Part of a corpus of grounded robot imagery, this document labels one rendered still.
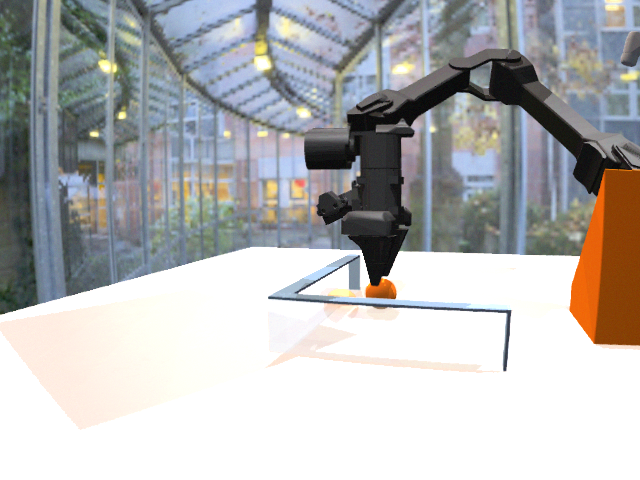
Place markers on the low clear corner walls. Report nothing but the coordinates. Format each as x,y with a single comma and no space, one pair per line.
430,338

